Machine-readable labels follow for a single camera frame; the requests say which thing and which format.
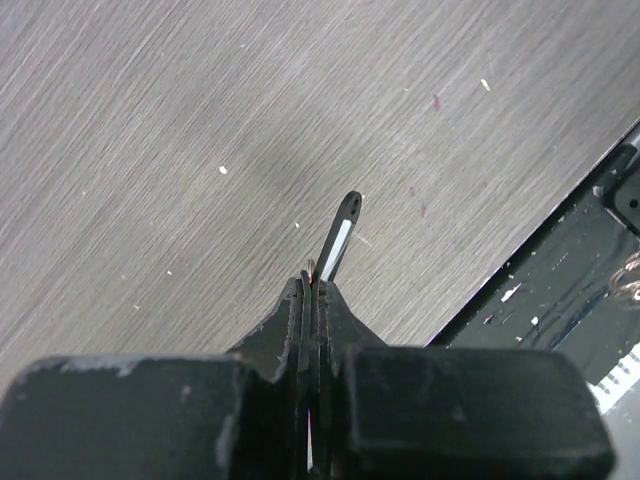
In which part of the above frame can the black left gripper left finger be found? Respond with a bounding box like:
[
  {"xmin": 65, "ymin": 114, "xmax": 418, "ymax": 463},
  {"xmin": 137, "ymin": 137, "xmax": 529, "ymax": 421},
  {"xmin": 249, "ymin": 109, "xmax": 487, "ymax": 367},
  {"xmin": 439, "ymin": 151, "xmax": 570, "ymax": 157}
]
[{"xmin": 1, "ymin": 276, "xmax": 313, "ymax": 479}]

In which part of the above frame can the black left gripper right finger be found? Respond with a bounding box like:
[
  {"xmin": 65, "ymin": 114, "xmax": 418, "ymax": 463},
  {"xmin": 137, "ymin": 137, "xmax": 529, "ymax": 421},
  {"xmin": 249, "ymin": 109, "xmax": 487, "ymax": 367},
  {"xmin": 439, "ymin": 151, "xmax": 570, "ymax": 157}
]
[{"xmin": 312, "ymin": 283, "xmax": 615, "ymax": 479}]

